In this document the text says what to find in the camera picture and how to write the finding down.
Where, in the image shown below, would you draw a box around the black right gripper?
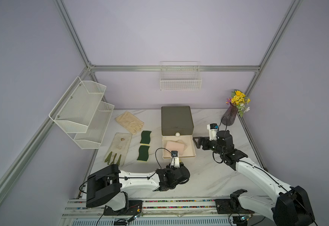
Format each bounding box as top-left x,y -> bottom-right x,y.
193,136 -> 225,155

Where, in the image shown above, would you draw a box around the green yellow sponge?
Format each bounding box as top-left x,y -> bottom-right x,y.
137,145 -> 150,162

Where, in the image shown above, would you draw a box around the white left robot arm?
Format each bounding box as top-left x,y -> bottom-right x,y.
86,163 -> 190,211

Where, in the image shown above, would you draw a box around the pink sponge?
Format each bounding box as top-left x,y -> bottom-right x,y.
165,140 -> 187,156

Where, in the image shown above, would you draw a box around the olive three-drawer cabinet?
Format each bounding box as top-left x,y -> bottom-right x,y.
161,105 -> 194,136

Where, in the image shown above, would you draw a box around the purple glass vase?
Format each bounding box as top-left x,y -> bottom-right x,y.
221,103 -> 238,126

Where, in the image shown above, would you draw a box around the yellow artificial flowers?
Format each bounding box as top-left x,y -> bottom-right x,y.
226,89 -> 251,117

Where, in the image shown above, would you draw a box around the beige rubber glove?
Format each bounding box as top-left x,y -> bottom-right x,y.
115,111 -> 144,135

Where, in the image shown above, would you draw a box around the white two-tier mesh shelf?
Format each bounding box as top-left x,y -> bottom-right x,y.
49,77 -> 115,149

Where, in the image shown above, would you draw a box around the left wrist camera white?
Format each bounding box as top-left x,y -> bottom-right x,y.
170,151 -> 180,168

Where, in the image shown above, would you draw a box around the white wire wall basket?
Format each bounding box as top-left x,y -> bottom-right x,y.
160,61 -> 202,91

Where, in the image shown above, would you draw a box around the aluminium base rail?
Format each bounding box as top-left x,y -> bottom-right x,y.
59,197 -> 275,226

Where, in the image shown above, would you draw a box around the aluminium frame profile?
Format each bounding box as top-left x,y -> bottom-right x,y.
91,65 -> 260,72

